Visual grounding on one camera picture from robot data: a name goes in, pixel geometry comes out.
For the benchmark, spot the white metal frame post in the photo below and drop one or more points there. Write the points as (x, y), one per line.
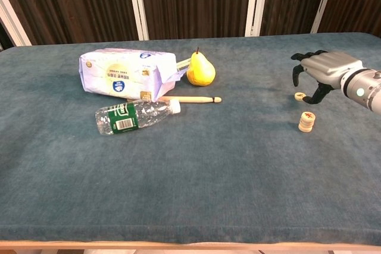
(256, 4)
(13, 25)
(324, 1)
(138, 7)

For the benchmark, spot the clear plastic bottle green label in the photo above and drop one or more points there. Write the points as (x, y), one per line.
(131, 118)

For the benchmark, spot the purple white tissue pack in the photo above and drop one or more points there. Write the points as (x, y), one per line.
(125, 75)

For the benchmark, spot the wooden stick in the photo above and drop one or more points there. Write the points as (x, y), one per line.
(196, 99)

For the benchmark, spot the yellow pear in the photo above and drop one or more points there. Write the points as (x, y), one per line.
(201, 71)

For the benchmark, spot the wooden table edge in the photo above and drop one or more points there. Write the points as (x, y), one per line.
(190, 245)

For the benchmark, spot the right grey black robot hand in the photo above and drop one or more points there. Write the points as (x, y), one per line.
(330, 68)

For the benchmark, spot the blue-green table cloth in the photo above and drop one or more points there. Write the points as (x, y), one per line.
(190, 182)

